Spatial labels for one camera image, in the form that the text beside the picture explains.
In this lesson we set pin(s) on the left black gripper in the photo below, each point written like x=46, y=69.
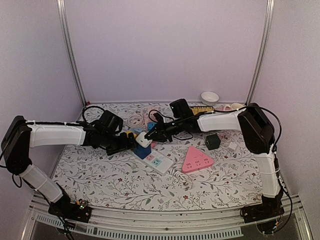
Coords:
x=125, y=144

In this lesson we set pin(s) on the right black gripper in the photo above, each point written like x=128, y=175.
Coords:
x=159, y=136

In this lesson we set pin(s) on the small pink adapter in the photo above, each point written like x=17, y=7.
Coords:
x=153, y=144

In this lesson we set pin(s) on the white cube plug adapter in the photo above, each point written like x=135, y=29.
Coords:
x=142, y=141

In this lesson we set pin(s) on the yellow cube socket adapter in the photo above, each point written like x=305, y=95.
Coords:
x=131, y=133

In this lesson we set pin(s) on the blue cube socket adapter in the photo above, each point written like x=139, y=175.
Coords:
x=142, y=152

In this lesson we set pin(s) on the white multicolour power strip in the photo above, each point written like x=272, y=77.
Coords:
x=156, y=161

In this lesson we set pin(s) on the pink triangular power strip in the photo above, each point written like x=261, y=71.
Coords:
x=195, y=160

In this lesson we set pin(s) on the dark green cube adapter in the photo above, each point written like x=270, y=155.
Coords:
x=212, y=142

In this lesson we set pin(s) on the small white charger plug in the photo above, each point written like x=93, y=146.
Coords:
x=232, y=146

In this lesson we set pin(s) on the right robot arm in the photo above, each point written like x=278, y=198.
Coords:
x=257, y=130

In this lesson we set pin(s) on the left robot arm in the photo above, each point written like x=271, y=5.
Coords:
x=104, y=133

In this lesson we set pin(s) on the light blue cube socket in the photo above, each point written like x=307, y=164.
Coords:
x=150, y=125

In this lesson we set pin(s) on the pink cube socket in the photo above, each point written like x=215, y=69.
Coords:
x=152, y=110

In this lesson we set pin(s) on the woven bamboo tray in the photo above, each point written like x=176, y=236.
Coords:
x=196, y=110

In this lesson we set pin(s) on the white bowl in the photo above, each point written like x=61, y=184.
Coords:
x=209, y=98

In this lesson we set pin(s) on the cream mug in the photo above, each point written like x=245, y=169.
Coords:
x=233, y=106

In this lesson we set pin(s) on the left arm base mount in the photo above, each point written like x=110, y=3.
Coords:
x=77, y=211

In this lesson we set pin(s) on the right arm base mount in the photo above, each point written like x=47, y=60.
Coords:
x=263, y=211

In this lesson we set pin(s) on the left aluminium frame post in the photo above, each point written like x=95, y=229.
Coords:
x=61, y=7

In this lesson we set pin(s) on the aluminium frame post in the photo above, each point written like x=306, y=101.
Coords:
x=61, y=7
x=269, y=12

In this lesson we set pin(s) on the right aluminium frame post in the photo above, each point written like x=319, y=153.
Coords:
x=269, y=12

